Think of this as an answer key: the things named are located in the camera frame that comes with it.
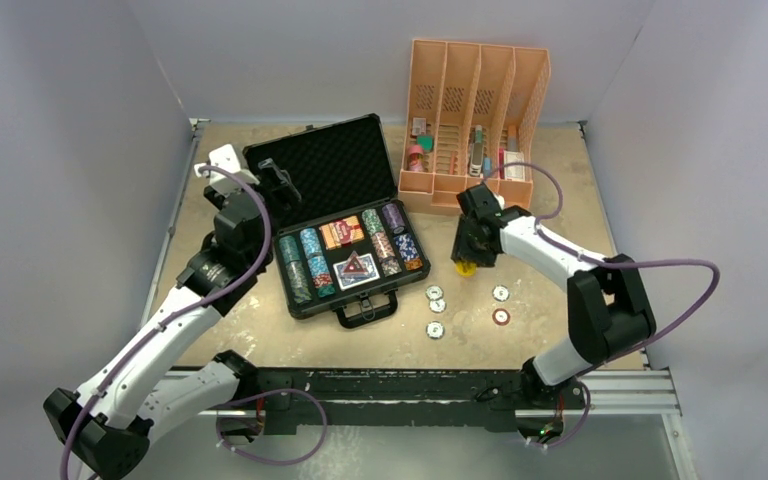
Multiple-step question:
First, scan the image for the yellow round button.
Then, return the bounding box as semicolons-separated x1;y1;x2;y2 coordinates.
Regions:
455;261;478;278

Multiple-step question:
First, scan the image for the dark green 50 chip stack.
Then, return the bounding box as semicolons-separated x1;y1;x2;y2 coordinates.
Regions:
279;235;302;263

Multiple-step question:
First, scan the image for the white blue 10 chip stack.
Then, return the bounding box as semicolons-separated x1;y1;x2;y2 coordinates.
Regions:
299;228;323;259

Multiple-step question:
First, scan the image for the red playing card deck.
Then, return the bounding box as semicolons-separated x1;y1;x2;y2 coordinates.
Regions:
319;215;365;250

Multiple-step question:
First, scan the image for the blue playing card deck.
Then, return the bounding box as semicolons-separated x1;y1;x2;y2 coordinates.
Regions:
333;254;380;290

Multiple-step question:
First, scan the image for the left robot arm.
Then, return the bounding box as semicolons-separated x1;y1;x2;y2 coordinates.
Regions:
43;153;301;479

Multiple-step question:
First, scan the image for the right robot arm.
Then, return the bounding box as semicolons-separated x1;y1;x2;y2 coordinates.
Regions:
451;184;657;407

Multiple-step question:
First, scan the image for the navy orange chip row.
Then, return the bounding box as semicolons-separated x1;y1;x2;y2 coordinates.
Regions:
394;233;423;271

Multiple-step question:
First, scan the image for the white red box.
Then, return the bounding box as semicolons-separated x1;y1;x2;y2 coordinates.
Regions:
500;150;526;182

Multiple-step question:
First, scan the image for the red white poker chip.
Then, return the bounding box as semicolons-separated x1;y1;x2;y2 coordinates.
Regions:
492;308;511;326

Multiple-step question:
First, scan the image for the black poker case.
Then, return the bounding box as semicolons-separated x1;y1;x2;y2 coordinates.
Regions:
242;114;431;329

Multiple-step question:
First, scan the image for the green white chip row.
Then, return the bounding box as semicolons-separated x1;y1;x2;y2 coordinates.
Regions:
361;208;386;237

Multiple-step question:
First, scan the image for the purple chip row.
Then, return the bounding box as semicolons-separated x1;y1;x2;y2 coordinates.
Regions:
382;203;406;235

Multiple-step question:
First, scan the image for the blue red green chip row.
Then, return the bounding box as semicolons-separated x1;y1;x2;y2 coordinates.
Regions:
307;255;336;298

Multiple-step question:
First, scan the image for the pink brown chip row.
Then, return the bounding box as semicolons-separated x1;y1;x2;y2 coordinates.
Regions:
371;232;402;276

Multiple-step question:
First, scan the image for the pink tape roll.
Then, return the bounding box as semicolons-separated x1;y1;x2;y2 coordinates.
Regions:
407;145;426;172

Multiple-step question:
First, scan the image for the orange desk organizer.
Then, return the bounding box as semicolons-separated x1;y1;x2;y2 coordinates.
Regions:
397;39;552;215

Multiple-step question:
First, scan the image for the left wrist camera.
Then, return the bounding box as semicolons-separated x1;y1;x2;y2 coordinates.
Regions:
193;144;260;191

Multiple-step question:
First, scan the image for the black aluminium base frame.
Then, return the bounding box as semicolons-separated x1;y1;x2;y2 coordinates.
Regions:
95;354;680;439

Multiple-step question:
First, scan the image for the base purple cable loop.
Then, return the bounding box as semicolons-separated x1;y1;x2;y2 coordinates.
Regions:
214;384;331;466

